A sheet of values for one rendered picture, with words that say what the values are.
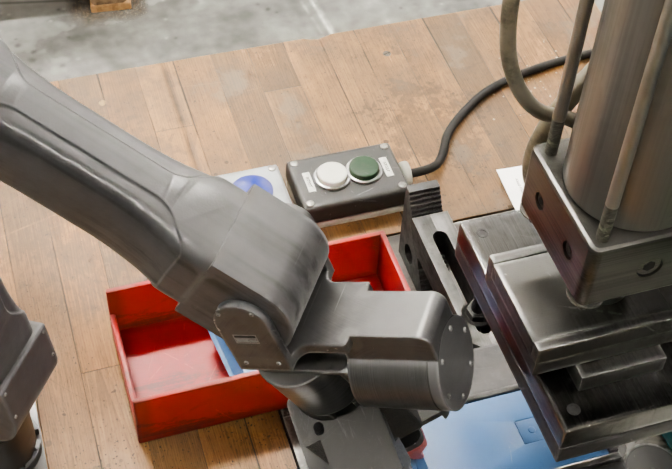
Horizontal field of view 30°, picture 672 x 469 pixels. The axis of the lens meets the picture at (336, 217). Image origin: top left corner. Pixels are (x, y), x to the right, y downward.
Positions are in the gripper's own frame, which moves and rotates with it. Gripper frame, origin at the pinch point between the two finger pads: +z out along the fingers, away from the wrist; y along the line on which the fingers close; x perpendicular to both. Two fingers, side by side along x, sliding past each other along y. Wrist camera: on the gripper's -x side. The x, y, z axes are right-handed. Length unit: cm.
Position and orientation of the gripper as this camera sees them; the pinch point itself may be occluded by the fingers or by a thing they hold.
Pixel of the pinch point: (411, 448)
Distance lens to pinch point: 93.5
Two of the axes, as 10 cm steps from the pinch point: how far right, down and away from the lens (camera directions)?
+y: 8.6, -4.9, -1.6
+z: 4.1, 4.7, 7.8
